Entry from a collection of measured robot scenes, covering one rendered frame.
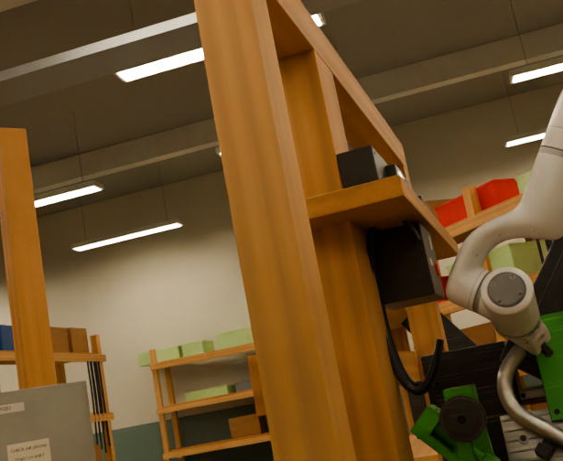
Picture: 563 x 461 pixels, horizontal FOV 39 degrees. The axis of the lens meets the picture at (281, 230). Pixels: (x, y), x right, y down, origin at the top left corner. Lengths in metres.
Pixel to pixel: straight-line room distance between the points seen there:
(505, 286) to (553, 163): 0.22
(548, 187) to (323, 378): 0.53
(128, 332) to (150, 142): 3.25
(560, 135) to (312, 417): 0.63
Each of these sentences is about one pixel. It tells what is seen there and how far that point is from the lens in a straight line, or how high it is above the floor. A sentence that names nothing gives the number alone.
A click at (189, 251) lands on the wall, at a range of 11.57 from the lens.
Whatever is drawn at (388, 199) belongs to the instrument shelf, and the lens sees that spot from 1.38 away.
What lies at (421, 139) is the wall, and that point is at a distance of 11.14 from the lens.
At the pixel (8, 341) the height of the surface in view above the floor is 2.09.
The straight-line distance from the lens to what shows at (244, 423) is 10.66.
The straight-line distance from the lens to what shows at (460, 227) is 5.17.
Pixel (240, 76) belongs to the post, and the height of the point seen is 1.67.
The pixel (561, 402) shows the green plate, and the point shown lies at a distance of 1.65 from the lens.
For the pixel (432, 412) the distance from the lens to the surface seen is 1.39.
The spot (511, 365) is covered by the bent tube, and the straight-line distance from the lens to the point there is 1.64.
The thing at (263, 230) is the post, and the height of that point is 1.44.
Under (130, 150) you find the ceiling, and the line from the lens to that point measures 9.88.
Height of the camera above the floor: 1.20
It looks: 12 degrees up
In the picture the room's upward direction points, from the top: 11 degrees counter-clockwise
